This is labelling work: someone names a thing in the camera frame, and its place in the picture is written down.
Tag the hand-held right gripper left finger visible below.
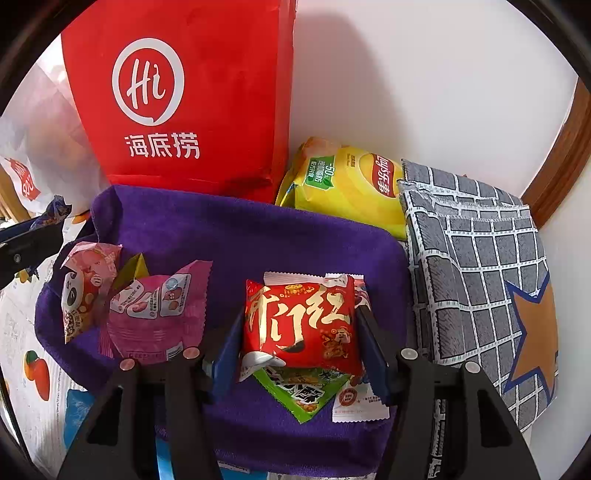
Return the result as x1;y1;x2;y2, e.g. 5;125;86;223
56;309;245;480

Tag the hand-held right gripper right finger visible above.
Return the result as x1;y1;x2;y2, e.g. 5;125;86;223
355;305;541;480

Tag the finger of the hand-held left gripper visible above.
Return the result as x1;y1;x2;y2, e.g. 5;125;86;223
0;220;63;252
0;244;62;288

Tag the blue snack packet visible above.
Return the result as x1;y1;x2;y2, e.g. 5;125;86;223
30;195;73;232

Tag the white bear-print snack packet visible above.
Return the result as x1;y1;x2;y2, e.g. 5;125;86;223
263;271;391;423

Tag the green snack packet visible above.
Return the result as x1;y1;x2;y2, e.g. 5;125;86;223
253;367;352;424

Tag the red snack packet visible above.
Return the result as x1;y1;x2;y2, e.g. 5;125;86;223
238;279;363;383

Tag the pink cartoon snack packet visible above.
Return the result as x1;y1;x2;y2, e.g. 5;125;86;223
61;241;123;344

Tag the large pink snack packet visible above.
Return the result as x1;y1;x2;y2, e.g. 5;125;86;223
99;260;214;365

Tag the olive yellow snack packet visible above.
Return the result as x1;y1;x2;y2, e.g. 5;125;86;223
113;253;148;289

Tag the white plastic bag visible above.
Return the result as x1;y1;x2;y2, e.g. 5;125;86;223
0;60;109;217

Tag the purple towel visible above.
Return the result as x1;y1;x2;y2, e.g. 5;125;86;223
34;185;419;478

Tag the grey checked cloth with star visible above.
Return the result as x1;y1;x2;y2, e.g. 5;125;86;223
398;159;559;480

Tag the blue tissue pack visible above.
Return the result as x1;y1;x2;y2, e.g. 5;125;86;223
65;388;269;480

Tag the yellow chips bag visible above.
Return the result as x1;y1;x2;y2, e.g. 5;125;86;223
276;136;408;241

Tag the red paper bag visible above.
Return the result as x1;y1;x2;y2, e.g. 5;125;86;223
60;0;297;204

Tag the brown wooden frame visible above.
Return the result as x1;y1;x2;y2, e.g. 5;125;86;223
522;76;591;229

